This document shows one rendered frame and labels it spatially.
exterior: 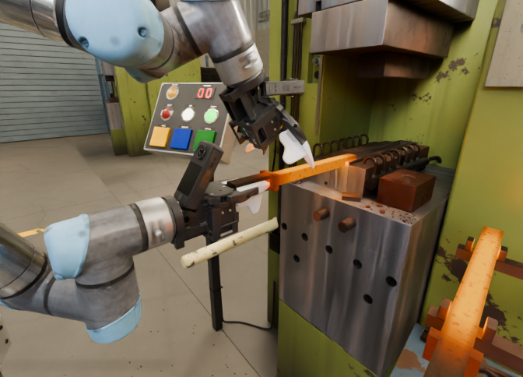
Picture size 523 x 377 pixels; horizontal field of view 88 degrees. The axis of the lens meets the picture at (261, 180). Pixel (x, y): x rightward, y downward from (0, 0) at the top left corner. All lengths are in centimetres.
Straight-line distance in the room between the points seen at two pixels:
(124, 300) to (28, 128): 792
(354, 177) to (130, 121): 481
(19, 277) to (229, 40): 44
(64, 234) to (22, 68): 790
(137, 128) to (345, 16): 480
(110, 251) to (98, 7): 28
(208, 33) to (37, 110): 790
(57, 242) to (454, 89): 111
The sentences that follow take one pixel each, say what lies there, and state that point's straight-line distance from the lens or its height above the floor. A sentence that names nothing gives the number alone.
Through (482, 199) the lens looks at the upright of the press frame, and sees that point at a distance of 80.
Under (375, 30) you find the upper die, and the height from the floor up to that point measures 130.
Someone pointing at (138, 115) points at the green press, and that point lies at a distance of 531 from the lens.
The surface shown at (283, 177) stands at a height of 100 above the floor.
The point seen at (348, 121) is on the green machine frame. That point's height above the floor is 106.
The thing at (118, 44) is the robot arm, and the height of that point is 122.
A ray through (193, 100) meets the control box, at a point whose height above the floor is 114.
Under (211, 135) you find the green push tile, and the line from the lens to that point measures 96.
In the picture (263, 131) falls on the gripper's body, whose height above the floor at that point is 111.
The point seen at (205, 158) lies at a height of 108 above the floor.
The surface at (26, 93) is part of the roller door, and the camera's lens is 826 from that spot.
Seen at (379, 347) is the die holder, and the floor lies 57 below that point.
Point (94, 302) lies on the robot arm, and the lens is 46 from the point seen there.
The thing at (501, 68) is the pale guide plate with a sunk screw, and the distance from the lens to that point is 75.
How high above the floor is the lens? 119
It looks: 19 degrees down
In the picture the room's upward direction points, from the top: straight up
